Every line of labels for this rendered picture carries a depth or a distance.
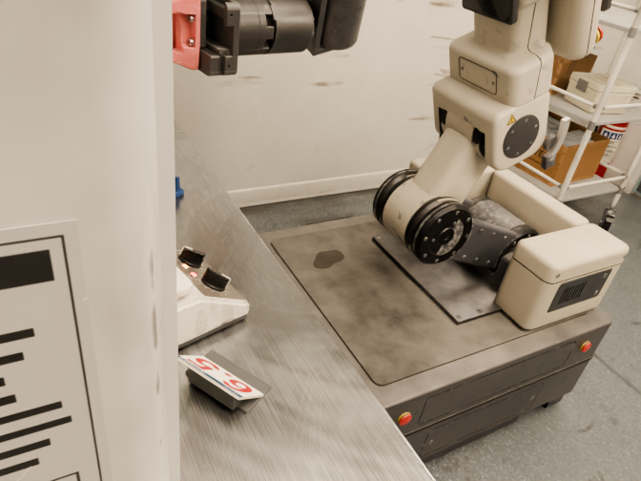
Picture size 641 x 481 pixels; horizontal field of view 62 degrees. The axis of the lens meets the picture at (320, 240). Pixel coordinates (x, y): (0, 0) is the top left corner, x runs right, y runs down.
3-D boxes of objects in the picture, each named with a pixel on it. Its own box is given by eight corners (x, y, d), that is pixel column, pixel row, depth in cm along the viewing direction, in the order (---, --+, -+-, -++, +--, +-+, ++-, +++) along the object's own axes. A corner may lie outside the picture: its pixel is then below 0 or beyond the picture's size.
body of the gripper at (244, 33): (222, 3, 46) (292, 3, 50) (171, -22, 52) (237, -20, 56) (219, 77, 49) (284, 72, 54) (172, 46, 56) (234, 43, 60)
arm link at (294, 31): (328, 16, 55) (310, 62, 59) (295, -22, 58) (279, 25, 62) (273, 17, 51) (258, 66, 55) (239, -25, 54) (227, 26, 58)
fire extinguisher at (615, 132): (587, 171, 327) (626, 85, 298) (606, 181, 318) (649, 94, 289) (570, 173, 320) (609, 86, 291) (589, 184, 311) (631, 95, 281)
